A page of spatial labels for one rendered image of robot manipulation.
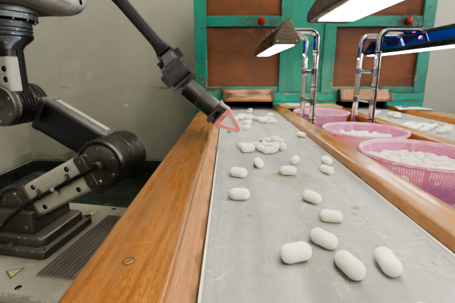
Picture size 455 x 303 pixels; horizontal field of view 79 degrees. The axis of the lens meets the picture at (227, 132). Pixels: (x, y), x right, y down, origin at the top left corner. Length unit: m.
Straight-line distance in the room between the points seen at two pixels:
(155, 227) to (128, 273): 0.08
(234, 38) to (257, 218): 1.36
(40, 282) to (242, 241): 0.58
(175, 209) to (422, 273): 0.30
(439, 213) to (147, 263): 0.39
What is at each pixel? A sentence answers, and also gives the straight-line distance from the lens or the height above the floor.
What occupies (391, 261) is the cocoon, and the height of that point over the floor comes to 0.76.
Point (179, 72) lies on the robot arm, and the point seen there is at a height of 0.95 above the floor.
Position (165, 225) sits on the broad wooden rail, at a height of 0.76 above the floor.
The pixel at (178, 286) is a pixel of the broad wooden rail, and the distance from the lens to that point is 0.30.
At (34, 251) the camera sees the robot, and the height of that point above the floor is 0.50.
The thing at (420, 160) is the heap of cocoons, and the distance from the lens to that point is 0.87.
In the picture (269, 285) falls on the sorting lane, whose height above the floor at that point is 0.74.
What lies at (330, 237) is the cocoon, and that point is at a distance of 0.38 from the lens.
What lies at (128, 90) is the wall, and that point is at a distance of 2.77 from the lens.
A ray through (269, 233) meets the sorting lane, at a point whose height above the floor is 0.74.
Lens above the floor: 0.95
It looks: 12 degrees down
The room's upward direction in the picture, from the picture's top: straight up
